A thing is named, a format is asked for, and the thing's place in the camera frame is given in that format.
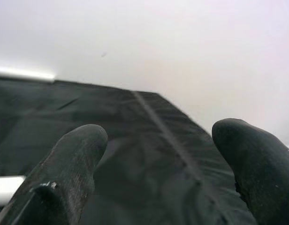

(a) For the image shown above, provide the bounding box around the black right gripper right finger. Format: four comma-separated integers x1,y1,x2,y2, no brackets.
212,118,289,225

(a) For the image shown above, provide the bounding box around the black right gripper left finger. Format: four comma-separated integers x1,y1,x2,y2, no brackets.
0,124,108,225

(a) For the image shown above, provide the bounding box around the black cloth table cover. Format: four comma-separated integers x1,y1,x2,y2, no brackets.
0,78,258,225

